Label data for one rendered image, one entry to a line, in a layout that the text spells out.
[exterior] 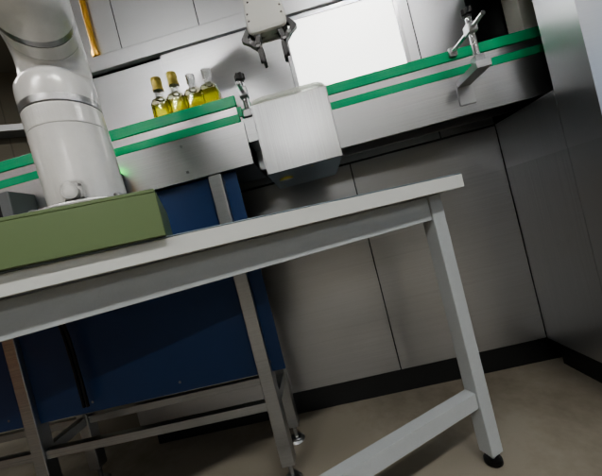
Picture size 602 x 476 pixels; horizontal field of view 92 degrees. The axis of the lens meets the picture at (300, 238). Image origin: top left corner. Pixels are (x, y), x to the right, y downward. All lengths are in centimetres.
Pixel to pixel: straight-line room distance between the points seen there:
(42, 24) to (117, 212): 34
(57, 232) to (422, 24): 131
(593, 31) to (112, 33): 154
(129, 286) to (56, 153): 24
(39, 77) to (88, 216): 25
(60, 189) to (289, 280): 78
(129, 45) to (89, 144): 94
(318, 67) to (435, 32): 45
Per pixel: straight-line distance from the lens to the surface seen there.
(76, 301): 59
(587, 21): 111
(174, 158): 94
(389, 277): 117
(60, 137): 63
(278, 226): 55
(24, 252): 55
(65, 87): 67
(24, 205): 113
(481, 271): 129
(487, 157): 132
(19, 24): 72
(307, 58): 127
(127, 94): 145
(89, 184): 60
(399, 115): 101
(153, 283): 57
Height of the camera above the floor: 70
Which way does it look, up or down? 1 degrees down
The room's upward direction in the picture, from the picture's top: 14 degrees counter-clockwise
